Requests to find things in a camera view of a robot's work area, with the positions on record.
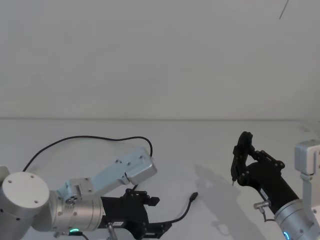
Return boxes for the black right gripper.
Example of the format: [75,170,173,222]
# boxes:
[230,130,301,215]

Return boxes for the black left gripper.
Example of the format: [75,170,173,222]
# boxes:
[98,188,172,240]

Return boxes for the black cable with plug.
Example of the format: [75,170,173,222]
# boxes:
[147,191,199,226]

